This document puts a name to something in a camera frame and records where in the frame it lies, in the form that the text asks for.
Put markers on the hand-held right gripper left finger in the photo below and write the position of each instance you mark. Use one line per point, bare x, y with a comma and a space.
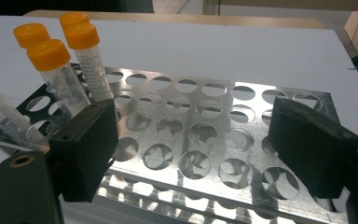
84, 149

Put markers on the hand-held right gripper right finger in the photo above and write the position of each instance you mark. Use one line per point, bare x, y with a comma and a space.
313, 146

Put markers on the clear tube with orange cap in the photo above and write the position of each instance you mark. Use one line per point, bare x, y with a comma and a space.
48, 54
73, 18
81, 35
0, 115
31, 34

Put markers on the metal tube rack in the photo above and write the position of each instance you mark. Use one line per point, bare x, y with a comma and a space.
185, 138

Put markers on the dark grey cabinet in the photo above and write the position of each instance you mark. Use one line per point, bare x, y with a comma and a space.
136, 5

